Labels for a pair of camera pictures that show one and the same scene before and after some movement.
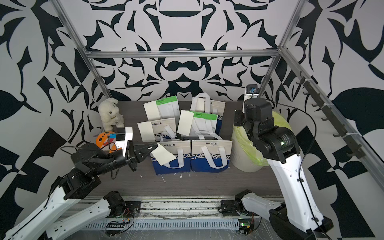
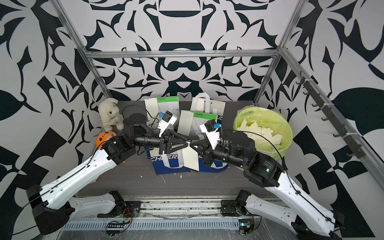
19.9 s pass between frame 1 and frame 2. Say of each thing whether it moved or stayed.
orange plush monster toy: stayed
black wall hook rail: stayed
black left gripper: moved
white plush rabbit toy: stayed
